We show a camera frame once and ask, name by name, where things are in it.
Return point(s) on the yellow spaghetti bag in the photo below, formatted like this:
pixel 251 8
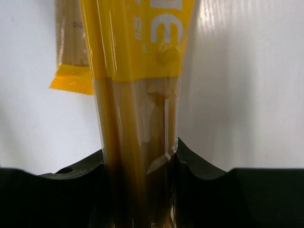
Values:
pixel 136 50
pixel 73 72

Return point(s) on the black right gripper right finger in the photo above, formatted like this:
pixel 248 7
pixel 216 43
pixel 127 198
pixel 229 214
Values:
pixel 205 196

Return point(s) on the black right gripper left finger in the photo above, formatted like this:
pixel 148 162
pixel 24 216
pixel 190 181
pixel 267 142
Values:
pixel 69 198

